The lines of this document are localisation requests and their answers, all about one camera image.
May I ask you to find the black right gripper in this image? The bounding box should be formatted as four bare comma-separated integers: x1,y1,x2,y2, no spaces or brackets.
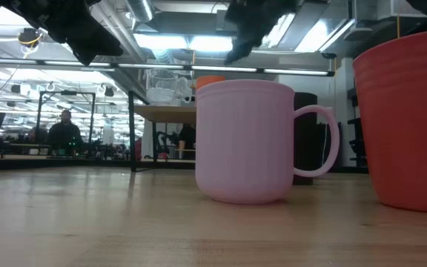
223,0,303,66

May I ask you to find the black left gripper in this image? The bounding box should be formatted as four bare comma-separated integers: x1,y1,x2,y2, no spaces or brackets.
11,0,125,67

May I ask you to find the orange plastic mug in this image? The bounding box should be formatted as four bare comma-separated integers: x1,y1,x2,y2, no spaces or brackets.
195,75,227,92

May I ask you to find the clear footed mug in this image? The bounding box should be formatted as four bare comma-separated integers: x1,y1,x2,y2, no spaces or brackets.
145,68,195,106

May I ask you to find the pink plastic mug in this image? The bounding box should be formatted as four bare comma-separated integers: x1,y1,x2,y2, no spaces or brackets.
194,79,341,205

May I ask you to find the red-orange ribbed cup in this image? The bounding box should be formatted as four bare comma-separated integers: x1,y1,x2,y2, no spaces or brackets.
351,28,427,214

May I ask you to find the LED light bar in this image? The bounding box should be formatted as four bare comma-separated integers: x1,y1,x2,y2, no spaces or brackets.
0,56,335,77

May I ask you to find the person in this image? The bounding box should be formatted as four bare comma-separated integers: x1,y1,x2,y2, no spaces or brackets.
45,109,85,156
178,124,197,160

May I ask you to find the black shelving rack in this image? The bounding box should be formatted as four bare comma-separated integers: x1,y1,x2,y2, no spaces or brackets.
348,88,369,174

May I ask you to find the black yellow hanging cord reel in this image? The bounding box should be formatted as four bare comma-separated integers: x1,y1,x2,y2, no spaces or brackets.
16,27,44,49

